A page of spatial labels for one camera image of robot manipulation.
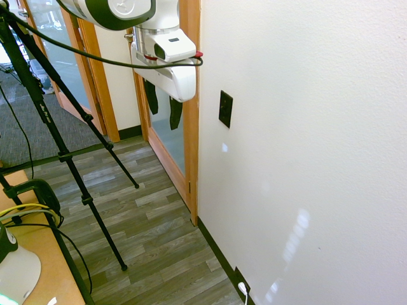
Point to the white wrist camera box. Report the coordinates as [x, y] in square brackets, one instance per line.
[170, 46]

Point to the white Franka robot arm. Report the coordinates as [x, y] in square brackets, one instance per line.
[121, 12]

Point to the wooden door frame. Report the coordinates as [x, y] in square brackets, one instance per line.
[192, 127]

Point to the white power plug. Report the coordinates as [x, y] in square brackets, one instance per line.
[243, 288]

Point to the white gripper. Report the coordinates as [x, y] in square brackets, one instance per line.
[171, 77]

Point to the black C-clamp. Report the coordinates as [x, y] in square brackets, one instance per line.
[41, 195]

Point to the black floor wall outlet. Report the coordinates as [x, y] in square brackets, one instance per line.
[242, 282]

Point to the black camera tripod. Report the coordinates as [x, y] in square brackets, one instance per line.
[54, 133]

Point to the black wall light switch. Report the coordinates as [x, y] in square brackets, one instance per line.
[225, 109]

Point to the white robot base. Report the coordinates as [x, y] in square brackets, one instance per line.
[16, 270]

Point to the wooden glass office door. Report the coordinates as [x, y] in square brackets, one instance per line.
[66, 60]

